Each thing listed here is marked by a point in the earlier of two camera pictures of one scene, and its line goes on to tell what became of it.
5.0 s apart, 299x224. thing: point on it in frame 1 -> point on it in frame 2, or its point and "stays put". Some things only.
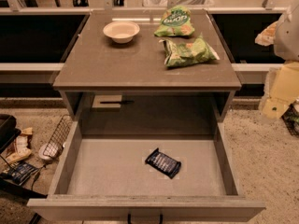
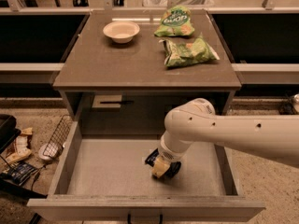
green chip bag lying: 177,54 stays put
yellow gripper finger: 267,35 -> 162,165
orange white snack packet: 21,148 stays put
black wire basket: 57,141 stays put
